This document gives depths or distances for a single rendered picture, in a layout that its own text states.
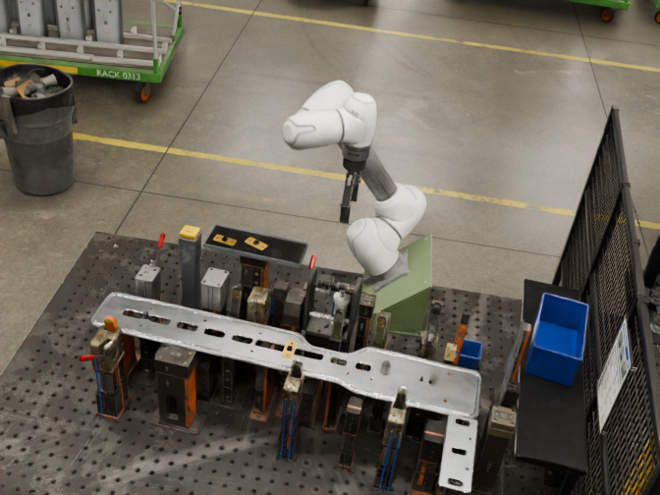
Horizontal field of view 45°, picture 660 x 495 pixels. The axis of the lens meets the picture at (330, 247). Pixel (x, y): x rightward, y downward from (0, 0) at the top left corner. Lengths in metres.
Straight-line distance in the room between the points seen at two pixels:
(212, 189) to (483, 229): 1.82
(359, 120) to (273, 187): 3.03
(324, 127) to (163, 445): 1.25
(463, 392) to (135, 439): 1.14
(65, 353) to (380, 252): 1.31
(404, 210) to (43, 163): 2.67
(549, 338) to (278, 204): 2.68
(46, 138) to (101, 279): 1.77
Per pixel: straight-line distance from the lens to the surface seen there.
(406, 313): 3.25
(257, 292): 2.87
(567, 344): 2.99
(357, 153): 2.49
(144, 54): 6.56
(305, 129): 2.37
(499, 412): 2.63
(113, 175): 5.54
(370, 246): 3.24
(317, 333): 2.89
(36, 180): 5.31
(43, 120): 5.05
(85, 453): 2.90
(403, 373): 2.75
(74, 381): 3.12
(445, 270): 4.87
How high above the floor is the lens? 2.95
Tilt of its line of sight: 37 degrees down
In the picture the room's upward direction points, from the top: 6 degrees clockwise
